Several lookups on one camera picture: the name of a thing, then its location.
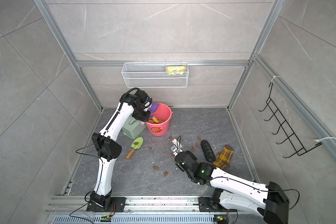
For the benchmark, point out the black oval brush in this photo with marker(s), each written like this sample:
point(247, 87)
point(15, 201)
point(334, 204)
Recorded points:
point(207, 151)

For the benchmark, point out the soil lumps near black brush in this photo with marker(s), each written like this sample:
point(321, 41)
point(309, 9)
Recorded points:
point(196, 145)

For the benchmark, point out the white wire wall basket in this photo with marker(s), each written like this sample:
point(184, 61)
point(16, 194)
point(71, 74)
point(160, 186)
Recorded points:
point(153, 75)

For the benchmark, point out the plaid brown cloth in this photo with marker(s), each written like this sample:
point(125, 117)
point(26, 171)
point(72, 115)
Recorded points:
point(223, 159)

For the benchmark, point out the yellow toy trowel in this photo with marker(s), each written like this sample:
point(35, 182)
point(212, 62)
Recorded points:
point(155, 119)

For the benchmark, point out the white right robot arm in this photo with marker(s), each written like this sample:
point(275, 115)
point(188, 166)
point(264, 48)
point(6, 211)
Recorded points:
point(232, 193)

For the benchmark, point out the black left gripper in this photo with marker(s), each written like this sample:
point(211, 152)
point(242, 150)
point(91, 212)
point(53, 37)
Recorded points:
point(146, 119)

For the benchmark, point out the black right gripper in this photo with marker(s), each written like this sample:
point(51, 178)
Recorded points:
point(189, 153)

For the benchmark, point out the mint green tissue box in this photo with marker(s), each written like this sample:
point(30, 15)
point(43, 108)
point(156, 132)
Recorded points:
point(132, 128)

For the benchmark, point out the black wall hook rack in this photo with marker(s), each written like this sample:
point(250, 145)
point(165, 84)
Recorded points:
point(285, 128)

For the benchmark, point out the white cleaning brush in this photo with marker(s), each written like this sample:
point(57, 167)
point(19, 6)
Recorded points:
point(175, 150)

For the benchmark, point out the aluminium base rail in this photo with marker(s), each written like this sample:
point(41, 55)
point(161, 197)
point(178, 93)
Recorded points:
point(141, 210)

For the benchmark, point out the yellow sponge in basket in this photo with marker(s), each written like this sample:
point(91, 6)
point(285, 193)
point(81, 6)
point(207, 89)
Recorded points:
point(176, 70)

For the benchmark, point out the purple trowel pink handle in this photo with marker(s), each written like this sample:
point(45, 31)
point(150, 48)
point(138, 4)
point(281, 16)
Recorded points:
point(153, 107)

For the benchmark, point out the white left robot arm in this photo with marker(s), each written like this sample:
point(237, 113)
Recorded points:
point(135, 102)

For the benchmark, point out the green trowel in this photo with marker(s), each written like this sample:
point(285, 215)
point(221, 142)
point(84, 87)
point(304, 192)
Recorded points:
point(135, 147)

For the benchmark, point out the pink plastic bucket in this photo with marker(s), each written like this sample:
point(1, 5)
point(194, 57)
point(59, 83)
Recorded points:
point(163, 114)

